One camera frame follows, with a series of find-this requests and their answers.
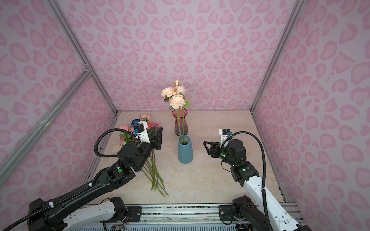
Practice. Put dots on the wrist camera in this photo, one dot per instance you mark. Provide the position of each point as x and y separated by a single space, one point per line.
140 129
224 135

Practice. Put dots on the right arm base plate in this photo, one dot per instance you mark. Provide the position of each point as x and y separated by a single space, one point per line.
228 213

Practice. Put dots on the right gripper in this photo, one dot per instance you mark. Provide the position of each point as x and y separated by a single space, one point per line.
215 146

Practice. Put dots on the aluminium frame diagonal strut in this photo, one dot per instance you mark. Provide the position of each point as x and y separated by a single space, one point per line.
19 153

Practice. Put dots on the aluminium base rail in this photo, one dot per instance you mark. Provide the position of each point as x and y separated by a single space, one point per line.
155 214

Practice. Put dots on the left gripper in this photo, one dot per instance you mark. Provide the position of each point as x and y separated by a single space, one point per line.
155 141

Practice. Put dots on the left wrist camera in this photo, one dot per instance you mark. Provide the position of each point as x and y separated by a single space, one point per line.
140 129

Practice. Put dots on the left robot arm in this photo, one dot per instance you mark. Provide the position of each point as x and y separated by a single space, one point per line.
68 212

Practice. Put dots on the peach rose spray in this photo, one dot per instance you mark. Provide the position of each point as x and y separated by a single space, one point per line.
175 96

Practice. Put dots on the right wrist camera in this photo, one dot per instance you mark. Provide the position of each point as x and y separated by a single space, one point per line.
224 135

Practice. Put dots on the white rose stem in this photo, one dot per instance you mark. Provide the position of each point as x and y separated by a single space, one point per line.
116 148

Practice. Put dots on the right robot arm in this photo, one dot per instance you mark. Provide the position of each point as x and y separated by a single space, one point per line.
262 210

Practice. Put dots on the teal ceramic vase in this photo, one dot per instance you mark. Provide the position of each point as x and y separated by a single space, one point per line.
185 149

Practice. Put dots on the red glass vase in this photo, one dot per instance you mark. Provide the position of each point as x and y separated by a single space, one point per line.
181 126

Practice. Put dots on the blue rose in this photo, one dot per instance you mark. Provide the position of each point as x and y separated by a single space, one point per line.
135 122

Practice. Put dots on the pink rose stem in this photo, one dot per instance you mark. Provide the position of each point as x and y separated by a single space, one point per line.
126 138

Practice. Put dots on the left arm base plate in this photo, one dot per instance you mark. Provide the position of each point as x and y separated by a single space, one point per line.
133 213

